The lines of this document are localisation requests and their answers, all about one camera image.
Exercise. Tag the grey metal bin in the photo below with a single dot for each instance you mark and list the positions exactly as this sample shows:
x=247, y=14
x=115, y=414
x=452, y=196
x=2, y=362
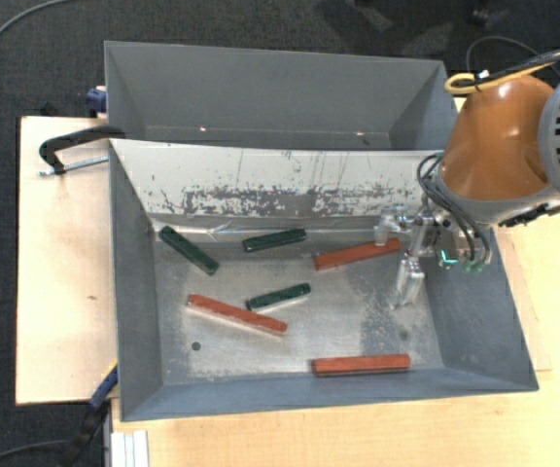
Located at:
x=309, y=90

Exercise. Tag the red-brown flat block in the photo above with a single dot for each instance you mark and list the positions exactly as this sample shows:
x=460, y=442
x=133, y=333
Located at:
x=357, y=254
x=360, y=365
x=236, y=313

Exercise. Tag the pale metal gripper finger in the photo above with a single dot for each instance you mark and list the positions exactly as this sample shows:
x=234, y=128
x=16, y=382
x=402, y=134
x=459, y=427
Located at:
x=409, y=282
x=382, y=231

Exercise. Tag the dark green flat block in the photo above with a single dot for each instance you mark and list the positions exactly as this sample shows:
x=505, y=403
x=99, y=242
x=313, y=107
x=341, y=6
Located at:
x=188, y=250
x=279, y=297
x=274, y=240

